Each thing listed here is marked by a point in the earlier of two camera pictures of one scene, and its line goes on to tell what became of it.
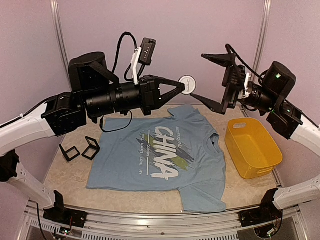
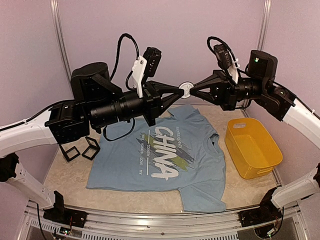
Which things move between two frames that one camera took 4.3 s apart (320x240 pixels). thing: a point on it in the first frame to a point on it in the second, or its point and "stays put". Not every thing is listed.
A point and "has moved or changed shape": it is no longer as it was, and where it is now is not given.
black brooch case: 91,152 stays put
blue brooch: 190,84 has moved or changed shape
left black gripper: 151,97 to 154,101
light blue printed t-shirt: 178,152 stays put
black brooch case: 70,154 stays put
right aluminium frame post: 262,40 stays put
